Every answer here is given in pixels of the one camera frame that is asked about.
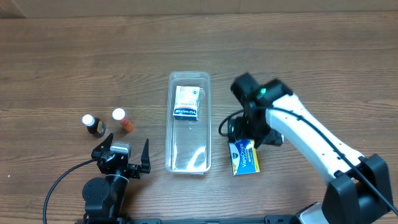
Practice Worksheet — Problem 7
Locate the brown bottle white cap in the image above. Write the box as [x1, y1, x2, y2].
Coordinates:
[81, 114, 106, 138]

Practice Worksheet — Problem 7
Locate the white blue Hansaplast box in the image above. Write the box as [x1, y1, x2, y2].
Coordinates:
[173, 86, 200, 121]

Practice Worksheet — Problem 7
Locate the orange tube white cap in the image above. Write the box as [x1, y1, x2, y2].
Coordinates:
[112, 108, 134, 133]

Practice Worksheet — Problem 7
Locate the blue yellow VapoDrops box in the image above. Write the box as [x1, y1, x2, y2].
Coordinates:
[229, 139, 260, 176]

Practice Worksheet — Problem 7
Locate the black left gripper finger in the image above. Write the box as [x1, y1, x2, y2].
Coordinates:
[91, 133, 113, 158]
[141, 139, 151, 174]

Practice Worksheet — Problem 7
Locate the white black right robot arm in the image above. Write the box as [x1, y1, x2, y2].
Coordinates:
[165, 72, 396, 223]

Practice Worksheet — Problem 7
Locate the clear plastic container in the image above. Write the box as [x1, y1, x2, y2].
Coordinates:
[165, 71, 212, 174]

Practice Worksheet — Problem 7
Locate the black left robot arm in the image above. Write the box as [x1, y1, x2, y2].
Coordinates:
[82, 133, 142, 224]

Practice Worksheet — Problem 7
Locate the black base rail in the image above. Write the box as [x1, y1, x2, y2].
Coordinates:
[127, 215, 296, 224]

